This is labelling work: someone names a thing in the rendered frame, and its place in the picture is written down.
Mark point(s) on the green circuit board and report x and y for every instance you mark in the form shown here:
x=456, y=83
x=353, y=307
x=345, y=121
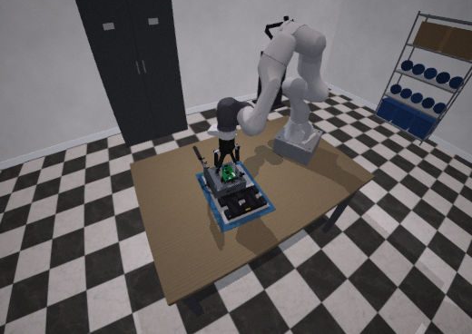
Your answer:
x=227, y=172

